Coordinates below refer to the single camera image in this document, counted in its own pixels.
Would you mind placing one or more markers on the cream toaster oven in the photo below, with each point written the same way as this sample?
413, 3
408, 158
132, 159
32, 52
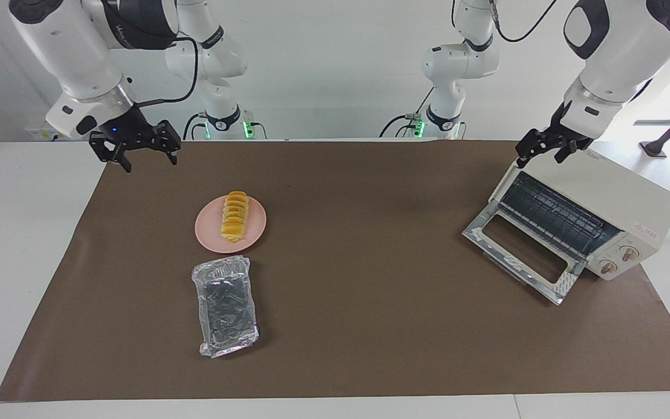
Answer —
602, 186

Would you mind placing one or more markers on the white wall socket box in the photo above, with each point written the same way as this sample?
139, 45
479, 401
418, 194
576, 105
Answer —
38, 134

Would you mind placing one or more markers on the glass oven door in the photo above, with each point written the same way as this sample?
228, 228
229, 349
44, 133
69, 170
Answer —
565, 285

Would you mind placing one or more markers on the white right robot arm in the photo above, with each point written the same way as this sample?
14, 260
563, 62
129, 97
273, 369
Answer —
79, 52

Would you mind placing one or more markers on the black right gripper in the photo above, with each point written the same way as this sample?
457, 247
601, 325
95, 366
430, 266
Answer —
134, 132

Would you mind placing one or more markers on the brown table mat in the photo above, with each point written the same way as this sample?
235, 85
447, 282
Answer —
370, 326

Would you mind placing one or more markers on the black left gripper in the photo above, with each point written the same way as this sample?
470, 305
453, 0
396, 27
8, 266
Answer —
559, 138

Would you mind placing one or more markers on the sliced yellow bread loaf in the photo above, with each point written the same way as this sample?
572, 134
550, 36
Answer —
235, 215

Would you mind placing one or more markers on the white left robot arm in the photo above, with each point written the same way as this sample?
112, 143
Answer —
620, 52

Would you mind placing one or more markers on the aluminium foil tray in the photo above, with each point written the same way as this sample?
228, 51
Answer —
227, 308

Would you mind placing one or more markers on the cream oven knob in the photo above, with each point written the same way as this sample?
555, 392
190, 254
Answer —
628, 252
607, 267

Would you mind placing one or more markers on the pink round plate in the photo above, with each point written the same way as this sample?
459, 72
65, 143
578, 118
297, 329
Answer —
207, 233

